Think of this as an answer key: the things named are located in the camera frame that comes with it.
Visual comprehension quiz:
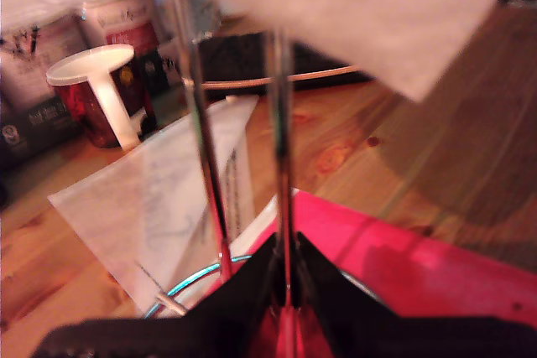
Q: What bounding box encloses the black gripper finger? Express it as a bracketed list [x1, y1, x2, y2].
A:
[295, 231, 400, 355]
[186, 234, 279, 351]

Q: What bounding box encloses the metallic paper towel stand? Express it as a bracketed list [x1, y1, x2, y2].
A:
[142, 0, 297, 319]

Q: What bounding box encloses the white paper towel roll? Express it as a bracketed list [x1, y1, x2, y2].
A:
[163, 0, 525, 103]

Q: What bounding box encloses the white paper sheet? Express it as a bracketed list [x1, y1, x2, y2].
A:
[228, 194, 290, 261]

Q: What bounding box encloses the red paper mat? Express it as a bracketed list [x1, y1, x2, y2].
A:
[247, 188, 537, 358]

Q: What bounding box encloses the clear plastic sleeve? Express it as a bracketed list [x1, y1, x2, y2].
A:
[47, 96, 261, 313]

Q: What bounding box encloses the black case with pale trim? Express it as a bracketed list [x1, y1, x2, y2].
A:
[196, 30, 374, 91]

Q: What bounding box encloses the dark red white-handled mug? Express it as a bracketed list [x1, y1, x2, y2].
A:
[44, 44, 159, 152]

